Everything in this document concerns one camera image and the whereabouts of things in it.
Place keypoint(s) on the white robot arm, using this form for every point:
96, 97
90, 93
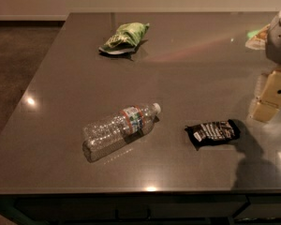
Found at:
268, 39

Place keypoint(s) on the black rxbar chocolate wrapper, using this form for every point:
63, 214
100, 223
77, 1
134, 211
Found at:
212, 133

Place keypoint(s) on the green jalapeno chip bag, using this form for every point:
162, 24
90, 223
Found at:
126, 38

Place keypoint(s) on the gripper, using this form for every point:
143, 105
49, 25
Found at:
280, 41

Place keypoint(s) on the clear plastic water bottle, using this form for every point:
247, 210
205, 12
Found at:
110, 134

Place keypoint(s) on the dark cabinet under table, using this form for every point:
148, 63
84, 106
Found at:
142, 209

